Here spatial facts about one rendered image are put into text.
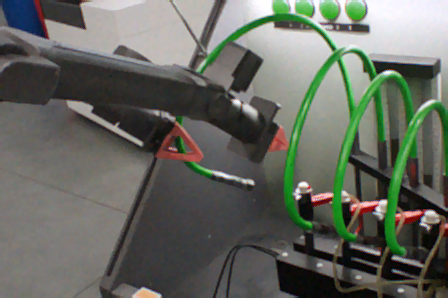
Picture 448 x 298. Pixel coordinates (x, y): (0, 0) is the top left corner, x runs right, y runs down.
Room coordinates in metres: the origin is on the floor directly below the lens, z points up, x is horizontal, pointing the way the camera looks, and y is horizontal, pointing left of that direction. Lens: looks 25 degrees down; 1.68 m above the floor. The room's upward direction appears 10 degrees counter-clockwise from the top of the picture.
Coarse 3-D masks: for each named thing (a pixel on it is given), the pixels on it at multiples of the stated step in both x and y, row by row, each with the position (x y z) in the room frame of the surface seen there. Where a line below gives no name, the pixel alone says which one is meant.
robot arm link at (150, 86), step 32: (0, 32) 0.60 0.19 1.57; (0, 64) 0.51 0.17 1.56; (32, 64) 0.53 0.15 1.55; (64, 64) 0.60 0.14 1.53; (96, 64) 0.64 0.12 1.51; (128, 64) 0.69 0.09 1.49; (0, 96) 0.51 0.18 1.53; (32, 96) 0.54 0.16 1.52; (64, 96) 0.61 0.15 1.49; (96, 96) 0.65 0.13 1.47; (128, 96) 0.69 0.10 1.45; (160, 96) 0.74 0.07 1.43; (192, 96) 0.78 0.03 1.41
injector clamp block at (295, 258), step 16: (304, 240) 1.03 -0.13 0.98; (320, 240) 1.02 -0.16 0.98; (288, 256) 0.99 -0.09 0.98; (304, 256) 0.98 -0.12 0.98; (320, 256) 0.99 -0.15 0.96; (352, 256) 0.95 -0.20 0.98; (288, 272) 0.97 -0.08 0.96; (304, 272) 0.95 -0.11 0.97; (320, 272) 0.92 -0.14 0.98; (352, 272) 0.91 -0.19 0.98; (368, 272) 0.92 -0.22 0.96; (400, 272) 0.88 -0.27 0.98; (288, 288) 0.97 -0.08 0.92; (304, 288) 0.95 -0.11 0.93; (320, 288) 0.92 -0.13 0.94; (336, 288) 0.90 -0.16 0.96; (368, 288) 0.86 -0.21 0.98; (384, 288) 0.85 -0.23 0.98; (400, 288) 0.84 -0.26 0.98; (416, 288) 0.83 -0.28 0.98
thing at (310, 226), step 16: (352, 48) 0.98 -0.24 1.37; (368, 64) 1.02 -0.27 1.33; (320, 80) 0.90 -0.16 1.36; (304, 96) 0.89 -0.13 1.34; (304, 112) 0.86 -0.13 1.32; (384, 128) 1.05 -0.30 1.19; (384, 144) 1.05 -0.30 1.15; (288, 160) 0.83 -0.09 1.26; (384, 160) 1.05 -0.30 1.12; (288, 176) 0.82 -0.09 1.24; (288, 192) 0.82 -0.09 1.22; (288, 208) 0.82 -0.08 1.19; (304, 224) 0.84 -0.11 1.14; (320, 224) 0.87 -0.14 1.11
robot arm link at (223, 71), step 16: (224, 48) 0.90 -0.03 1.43; (240, 48) 0.89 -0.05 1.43; (224, 64) 0.89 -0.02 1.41; (240, 64) 0.88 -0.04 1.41; (256, 64) 0.90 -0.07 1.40; (224, 80) 0.87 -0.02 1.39; (240, 80) 0.89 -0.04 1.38; (224, 96) 0.83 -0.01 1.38; (208, 112) 0.81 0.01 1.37; (224, 112) 0.84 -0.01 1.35
